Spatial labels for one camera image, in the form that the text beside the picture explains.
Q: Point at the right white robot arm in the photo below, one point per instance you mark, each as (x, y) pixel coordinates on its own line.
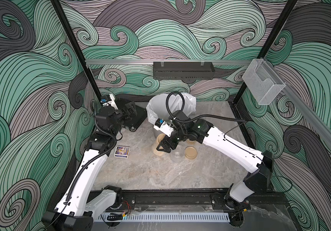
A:
(259, 165)

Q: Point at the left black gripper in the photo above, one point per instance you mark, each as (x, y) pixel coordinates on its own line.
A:
(130, 112)

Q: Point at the black flat case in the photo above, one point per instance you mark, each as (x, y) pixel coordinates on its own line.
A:
(133, 114)

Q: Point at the silver mesh waste bin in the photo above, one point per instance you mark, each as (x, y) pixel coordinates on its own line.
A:
(157, 132)

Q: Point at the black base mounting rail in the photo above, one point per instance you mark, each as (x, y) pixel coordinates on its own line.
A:
(214, 198)

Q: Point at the white plastic bin liner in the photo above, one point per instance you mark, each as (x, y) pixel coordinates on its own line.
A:
(156, 107)

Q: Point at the clear acrylic wall holder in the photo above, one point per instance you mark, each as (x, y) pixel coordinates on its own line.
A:
(263, 81)

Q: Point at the white slotted cable duct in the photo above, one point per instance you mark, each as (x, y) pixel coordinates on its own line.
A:
(177, 217)

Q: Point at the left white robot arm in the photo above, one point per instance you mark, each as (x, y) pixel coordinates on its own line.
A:
(73, 212)

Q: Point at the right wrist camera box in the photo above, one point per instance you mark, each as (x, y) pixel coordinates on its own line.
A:
(164, 126)

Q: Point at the black perforated wall shelf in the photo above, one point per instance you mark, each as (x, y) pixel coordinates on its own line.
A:
(187, 71)

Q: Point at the beige jar lid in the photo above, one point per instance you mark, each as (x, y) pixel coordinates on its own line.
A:
(190, 152)
(190, 142)

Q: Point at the jar with beige lid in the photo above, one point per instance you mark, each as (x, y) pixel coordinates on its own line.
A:
(177, 155)
(159, 138)

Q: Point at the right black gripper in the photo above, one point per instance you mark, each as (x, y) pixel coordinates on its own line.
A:
(167, 148)

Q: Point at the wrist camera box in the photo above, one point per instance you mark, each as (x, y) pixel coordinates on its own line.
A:
(164, 126)
(108, 100)

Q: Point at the small colourful card box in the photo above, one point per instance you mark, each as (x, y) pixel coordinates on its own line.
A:
(122, 152)

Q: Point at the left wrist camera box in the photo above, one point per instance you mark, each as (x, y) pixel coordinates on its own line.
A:
(108, 100)

